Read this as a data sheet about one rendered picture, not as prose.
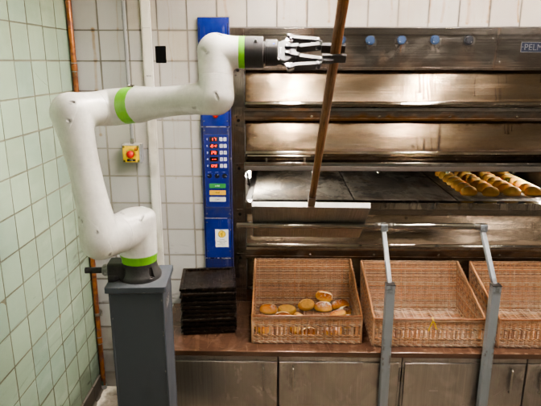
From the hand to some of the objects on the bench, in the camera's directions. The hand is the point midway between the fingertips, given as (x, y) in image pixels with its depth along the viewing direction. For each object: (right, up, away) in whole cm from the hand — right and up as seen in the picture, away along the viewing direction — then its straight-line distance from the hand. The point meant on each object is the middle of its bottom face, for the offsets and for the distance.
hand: (333, 53), depth 156 cm
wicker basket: (0, -108, +131) cm, 169 cm away
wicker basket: (+59, -109, +127) cm, 178 cm away
